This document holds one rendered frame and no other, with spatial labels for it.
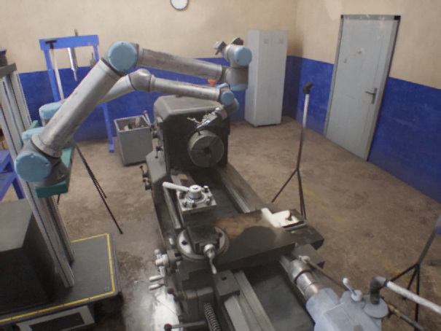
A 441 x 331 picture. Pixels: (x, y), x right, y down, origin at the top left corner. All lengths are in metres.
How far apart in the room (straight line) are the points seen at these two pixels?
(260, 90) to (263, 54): 0.67
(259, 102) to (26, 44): 4.15
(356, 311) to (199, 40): 5.01
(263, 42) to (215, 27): 0.93
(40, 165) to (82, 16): 4.11
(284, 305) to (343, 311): 0.56
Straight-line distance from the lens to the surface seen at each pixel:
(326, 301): 1.00
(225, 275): 1.34
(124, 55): 1.21
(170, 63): 1.41
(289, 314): 1.45
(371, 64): 4.66
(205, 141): 1.93
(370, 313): 1.00
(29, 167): 1.34
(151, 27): 5.25
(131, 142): 4.15
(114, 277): 2.20
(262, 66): 5.36
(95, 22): 5.22
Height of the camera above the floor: 1.92
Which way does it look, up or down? 28 degrees down
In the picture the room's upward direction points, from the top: straight up
